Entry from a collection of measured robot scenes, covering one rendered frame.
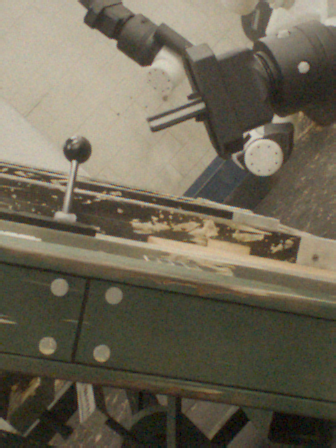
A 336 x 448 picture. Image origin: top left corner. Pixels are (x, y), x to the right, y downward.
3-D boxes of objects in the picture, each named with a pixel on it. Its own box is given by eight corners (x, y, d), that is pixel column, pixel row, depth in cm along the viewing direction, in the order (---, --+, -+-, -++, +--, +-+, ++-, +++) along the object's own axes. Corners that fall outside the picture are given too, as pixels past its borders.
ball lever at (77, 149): (80, 226, 85) (96, 133, 91) (49, 220, 84) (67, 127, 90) (76, 237, 88) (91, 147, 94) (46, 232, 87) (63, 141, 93)
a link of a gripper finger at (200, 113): (151, 124, 72) (206, 103, 73) (147, 125, 75) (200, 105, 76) (157, 139, 72) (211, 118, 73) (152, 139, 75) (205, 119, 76)
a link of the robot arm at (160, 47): (150, 46, 151) (192, 77, 150) (122, 71, 144) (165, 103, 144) (165, 7, 142) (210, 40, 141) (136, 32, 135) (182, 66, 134)
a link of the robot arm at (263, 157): (294, 159, 155) (296, 57, 148) (301, 176, 143) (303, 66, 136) (243, 160, 156) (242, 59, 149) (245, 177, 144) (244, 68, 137)
